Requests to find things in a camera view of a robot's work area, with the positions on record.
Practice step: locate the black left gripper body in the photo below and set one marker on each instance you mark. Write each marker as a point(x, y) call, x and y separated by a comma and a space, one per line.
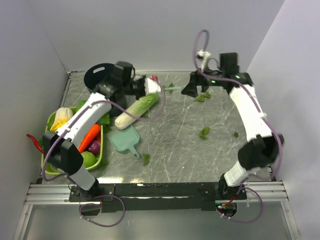
point(137, 87)

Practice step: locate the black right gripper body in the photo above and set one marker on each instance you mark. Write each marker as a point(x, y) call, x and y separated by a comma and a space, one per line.
point(212, 82)

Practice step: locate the long green napa cabbage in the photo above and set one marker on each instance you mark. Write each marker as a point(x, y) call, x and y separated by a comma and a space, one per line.
point(138, 108)

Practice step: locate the teal hand brush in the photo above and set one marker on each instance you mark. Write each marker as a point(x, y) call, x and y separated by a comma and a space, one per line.
point(177, 88)

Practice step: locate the teal dustpan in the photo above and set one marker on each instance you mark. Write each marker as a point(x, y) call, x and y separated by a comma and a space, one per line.
point(126, 140)

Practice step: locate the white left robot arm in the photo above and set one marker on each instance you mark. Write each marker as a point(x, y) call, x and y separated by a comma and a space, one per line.
point(61, 146)

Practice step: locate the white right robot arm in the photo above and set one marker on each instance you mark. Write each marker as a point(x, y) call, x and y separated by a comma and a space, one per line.
point(262, 146)

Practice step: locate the green leaf scrap back right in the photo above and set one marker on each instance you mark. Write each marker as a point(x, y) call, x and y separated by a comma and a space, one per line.
point(202, 97)

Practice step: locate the green leaf scrap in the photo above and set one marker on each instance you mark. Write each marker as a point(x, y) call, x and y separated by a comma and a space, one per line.
point(202, 97)
point(146, 158)
point(170, 85)
point(204, 132)

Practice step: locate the dark grey waste bin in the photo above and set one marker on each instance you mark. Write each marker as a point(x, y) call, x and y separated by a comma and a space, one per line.
point(107, 84)

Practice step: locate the green leaf scrap centre right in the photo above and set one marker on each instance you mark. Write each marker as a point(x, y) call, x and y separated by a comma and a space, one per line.
point(204, 132)

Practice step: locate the green leafy lettuce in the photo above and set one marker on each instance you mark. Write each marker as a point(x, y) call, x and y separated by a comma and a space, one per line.
point(80, 105)

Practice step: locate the orange carrot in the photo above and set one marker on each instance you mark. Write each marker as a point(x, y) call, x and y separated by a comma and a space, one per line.
point(89, 137)

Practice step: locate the green leaf scrap front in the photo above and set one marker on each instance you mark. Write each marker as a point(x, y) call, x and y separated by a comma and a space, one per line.
point(146, 158)

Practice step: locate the purple onion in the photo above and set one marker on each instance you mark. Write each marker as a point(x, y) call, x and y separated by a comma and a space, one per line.
point(94, 147)

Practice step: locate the yellow white cabbage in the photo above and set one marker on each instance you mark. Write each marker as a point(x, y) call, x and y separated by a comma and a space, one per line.
point(62, 116)

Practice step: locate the round green cabbage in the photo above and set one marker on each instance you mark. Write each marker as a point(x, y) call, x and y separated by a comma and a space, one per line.
point(89, 159)

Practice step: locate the green vegetable basket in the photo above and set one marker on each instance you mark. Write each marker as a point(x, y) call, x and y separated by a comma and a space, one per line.
point(50, 169)

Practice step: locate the red chili pepper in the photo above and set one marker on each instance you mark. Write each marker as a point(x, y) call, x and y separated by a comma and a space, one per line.
point(36, 143)

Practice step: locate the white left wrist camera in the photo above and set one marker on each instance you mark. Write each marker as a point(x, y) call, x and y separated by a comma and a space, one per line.
point(152, 85)

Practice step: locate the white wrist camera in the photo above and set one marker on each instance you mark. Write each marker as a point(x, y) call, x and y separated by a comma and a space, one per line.
point(203, 56)
point(152, 85)

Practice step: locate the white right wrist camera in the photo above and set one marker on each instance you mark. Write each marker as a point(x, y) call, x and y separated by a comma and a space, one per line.
point(203, 56)

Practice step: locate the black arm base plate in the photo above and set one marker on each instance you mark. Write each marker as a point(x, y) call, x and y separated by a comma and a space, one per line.
point(114, 197)

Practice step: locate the aluminium rail frame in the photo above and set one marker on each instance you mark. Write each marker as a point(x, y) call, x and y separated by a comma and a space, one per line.
point(59, 194)

